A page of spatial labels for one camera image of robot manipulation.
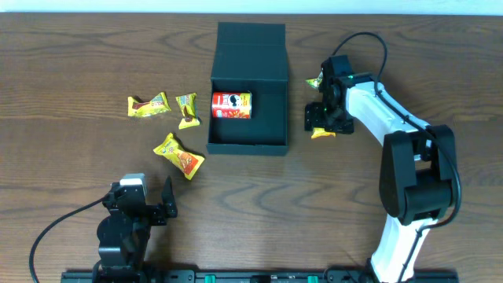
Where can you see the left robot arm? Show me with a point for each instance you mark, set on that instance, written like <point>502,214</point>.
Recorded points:
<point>123,235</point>

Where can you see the green yellow snack packet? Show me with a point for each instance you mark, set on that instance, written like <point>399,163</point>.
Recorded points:
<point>315,82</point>

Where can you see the yellow chocolate snack packet upright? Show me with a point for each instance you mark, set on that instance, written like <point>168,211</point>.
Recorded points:
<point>187,105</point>

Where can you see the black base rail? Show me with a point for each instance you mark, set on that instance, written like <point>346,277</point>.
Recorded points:
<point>191,276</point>

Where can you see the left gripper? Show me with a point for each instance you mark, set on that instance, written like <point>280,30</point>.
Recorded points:
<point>158,216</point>

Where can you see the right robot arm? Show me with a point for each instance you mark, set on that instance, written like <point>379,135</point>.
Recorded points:
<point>419,186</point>

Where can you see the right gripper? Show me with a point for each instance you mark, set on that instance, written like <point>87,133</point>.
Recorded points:
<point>312,119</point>

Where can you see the dark green open box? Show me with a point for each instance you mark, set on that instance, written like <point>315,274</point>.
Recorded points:
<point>251,58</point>

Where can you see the yellow chocolate snack packet left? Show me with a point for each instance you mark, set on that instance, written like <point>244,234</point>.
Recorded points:
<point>141,109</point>

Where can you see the red Pringles can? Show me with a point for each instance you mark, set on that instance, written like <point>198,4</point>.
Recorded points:
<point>225,105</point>

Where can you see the yellow square snack packet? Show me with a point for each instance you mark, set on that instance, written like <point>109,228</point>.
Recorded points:
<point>319,132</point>

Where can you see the yellow orange snack packet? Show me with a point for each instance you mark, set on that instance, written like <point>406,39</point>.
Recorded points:
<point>188,163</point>

